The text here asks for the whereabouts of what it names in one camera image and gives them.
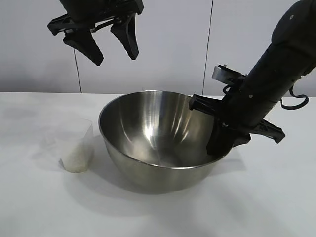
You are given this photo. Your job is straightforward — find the stainless steel mixing bowl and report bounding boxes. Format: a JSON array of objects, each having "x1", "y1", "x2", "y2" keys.
[{"x1": 98, "y1": 90, "x2": 234, "y2": 195}]

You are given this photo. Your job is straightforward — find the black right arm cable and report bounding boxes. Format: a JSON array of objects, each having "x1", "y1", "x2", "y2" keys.
[{"x1": 280, "y1": 82, "x2": 310, "y2": 111}]

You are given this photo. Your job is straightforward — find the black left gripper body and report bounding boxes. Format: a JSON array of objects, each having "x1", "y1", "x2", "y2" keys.
[{"x1": 46, "y1": 0, "x2": 144, "y2": 35}]

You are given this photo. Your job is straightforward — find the white rice grains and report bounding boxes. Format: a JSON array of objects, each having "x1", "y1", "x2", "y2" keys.
[{"x1": 60, "y1": 140, "x2": 95, "y2": 173}]

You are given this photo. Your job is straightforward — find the clear plastic measuring cup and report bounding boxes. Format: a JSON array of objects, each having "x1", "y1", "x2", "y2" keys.
[{"x1": 41, "y1": 118, "x2": 96, "y2": 173}]

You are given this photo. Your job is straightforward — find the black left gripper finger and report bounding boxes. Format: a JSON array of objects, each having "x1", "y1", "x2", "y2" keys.
[
  {"x1": 110, "y1": 12, "x2": 140, "y2": 61},
  {"x1": 63, "y1": 30, "x2": 104, "y2": 66}
]

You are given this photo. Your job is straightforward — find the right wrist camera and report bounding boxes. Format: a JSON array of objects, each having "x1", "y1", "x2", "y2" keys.
[{"x1": 211, "y1": 64, "x2": 247, "y2": 86}]

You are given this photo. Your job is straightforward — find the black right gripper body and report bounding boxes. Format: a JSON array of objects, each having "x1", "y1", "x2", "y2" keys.
[{"x1": 189, "y1": 80, "x2": 286, "y2": 144}]

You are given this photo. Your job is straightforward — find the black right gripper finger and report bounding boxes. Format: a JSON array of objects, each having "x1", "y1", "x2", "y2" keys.
[
  {"x1": 206, "y1": 118, "x2": 235, "y2": 156},
  {"x1": 231, "y1": 131, "x2": 251, "y2": 149}
]

